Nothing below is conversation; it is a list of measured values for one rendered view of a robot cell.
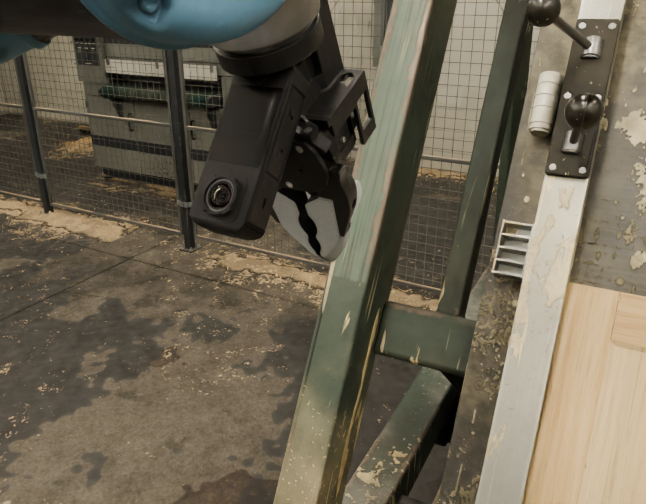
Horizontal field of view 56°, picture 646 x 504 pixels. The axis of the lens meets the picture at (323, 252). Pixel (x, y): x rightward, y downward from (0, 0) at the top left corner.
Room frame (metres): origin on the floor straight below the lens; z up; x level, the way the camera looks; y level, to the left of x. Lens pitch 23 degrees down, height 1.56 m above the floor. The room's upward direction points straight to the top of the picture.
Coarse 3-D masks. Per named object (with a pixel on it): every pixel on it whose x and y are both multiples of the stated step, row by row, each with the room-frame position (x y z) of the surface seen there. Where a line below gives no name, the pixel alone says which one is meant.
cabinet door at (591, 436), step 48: (576, 288) 0.65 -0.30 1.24; (576, 336) 0.62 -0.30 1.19; (624, 336) 0.60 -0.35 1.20; (576, 384) 0.59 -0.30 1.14; (624, 384) 0.58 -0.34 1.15; (576, 432) 0.56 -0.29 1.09; (624, 432) 0.55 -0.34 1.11; (528, 480) 0.55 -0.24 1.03; (576, 480) 0.54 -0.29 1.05; (624, 480) 0.52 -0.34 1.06
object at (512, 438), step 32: (608, 0) 0.81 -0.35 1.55; (544, 192) 0.71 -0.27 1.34; (576, 192) 0.70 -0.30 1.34; (544, 224) 0.69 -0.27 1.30; (576, 224) 0.67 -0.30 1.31; (544, 256) 0.67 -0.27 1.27; (544, 288) 0.65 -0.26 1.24; (544, 320) 0.63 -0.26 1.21; (512, 352) 0.62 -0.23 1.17; (544, 352) 0.61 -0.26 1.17; (512, 384) 0.60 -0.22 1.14; (544, 384) 0.59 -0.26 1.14; (512, 416) 0.58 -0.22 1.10; (512, 448) 0.56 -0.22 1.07; (480, 480) 0.55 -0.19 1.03; (512, 480) 0.54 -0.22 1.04
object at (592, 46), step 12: (540, 0) 0.71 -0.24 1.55; (552, 0) 0.71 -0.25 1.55; (528, 12) 0.72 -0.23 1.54; (540, 12) 0.71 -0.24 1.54; (552, 12) 0.71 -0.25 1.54; (540, 24) 0.72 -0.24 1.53; (564, 24) 0.74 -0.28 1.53; (576, 36) 0.75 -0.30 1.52; (588, 36) 0.78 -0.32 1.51; (588, 48) 0.77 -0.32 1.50; (600, 48) 0.76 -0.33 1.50
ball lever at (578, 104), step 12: (576, 96) 0.63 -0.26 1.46; (588, 96) 0.63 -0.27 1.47; (576, 108) 0.62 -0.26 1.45; (588, 108) 0.62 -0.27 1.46; (600, 108) 0.62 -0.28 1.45; (576, 120) 0.62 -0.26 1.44; (588, 120) 0.62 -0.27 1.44; (600, 120) 0.62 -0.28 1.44; (576, 132) 0.67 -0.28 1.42; (564, 144) 0.72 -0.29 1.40; (576, 144) 0.71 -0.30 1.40
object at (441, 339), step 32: (512, 0) 0.97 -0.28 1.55; (512, 32) 0.94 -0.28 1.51; (512, 64) 0.91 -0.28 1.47; (512, 96) 0.93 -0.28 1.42; (480, 128) 0.88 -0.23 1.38; (480, 160) 0.86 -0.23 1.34; (480, 192) 0.83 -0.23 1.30; (480, 224) 0.81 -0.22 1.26; (448, 288) 0.77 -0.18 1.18; (384, 320) 0.76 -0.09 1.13; (416, 320) 0.75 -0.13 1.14; (448, 320) 0.73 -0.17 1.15; (384, 352) 0.74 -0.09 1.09; (416, 352) 0.72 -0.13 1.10; (448, 352) 0.71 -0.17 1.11
